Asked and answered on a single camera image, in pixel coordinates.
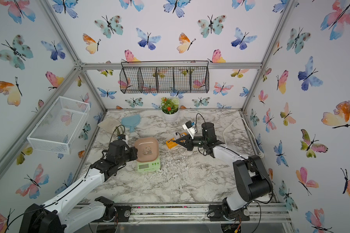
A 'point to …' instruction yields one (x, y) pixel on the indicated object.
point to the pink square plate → (148, 149)
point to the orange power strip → (170, 143)
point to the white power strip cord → (261, 154)
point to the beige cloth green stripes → (112, 125)
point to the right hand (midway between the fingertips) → (178, 141)
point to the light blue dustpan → (131, 121)
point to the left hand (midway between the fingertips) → (139, 148)
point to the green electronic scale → (149, 167)
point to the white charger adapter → (177, 135)
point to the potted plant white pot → (170, 108)
